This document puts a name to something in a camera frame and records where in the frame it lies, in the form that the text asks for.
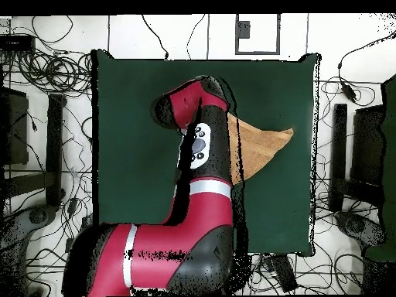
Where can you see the tan terry towel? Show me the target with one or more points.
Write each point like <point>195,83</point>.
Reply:
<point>256,148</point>

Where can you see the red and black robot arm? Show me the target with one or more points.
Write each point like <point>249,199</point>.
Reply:
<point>185,241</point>

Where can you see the black flat panel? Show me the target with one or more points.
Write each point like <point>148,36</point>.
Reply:
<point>15,130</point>
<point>368,145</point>

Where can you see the black flat electronics box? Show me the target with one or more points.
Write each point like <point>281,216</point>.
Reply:
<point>17,43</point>

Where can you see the dark green table cloth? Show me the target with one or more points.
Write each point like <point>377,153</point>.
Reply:
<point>130,154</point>

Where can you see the black power strip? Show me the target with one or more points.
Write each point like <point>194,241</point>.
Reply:
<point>283,272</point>

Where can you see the black floor stand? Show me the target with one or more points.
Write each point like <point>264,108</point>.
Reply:
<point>55,148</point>
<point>339,148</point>

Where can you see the small dark grey box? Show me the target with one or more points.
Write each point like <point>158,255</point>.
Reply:
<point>244,29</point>

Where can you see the black power adapter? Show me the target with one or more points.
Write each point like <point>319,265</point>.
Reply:
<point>348,92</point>

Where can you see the dark green cloth sheet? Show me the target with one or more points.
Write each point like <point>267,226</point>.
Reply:
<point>390,154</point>

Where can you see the grey square frame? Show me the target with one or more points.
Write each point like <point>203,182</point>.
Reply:
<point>256,53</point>

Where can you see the dark pedestal leg with knob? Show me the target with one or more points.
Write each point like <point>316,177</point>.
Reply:
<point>355,225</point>
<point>37,216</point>

